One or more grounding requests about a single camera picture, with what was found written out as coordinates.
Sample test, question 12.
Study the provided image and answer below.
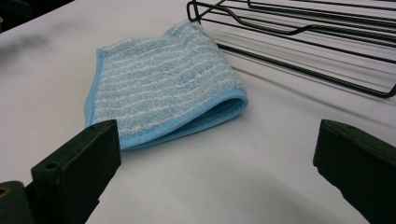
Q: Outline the black wire rack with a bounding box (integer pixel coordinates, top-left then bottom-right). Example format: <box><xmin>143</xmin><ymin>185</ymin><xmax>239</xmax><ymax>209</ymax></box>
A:
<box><xmin>186</xmin><ymin>0</ymin><xmax>396</xmax><ymax>99</ymax></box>

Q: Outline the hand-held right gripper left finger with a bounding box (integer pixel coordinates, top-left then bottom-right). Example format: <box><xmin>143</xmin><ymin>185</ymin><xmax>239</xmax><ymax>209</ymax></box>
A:
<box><xmin>30</xmin><ymin>119</ymin><xmax>122</xmax><ymax>224</ymax></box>

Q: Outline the blue striped towel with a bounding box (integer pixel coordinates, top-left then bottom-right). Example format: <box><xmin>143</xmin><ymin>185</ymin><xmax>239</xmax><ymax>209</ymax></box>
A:
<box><xmin>84</xmin><ymin>19</ymin><xmax>249</xmax><ymax>151</ymax></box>

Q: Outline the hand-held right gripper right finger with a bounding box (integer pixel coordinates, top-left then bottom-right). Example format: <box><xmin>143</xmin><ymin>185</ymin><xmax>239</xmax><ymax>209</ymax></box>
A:
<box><xmin>313</xmin><ymin>119</ymin><xmax>396</xmax><ymax>224</ymax></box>

